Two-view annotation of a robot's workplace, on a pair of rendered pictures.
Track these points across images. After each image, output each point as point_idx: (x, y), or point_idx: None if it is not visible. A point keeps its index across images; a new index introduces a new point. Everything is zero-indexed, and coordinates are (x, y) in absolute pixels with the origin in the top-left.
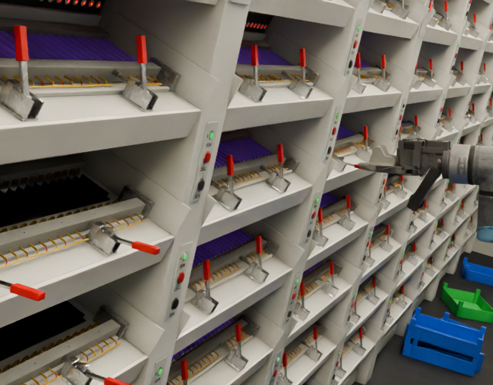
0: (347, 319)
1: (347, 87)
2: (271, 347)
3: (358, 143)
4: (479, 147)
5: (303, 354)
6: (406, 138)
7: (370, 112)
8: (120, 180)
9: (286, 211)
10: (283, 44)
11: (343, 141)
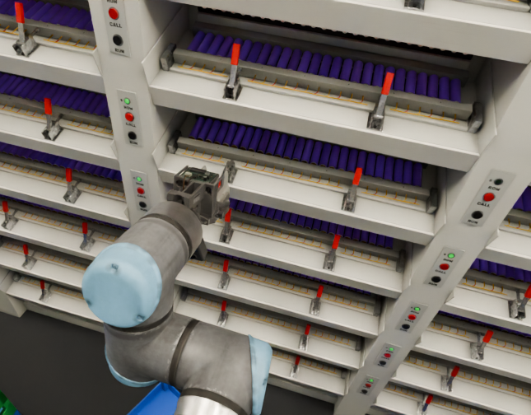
0: (379, 361)
1: (141, 72)
2: None
3: (407, 197)
4: (143, 221)
5: (296, 333)
6: (202, 170)
7: (454, 170)
8: None
9: None
10: None
11: (323, 170)
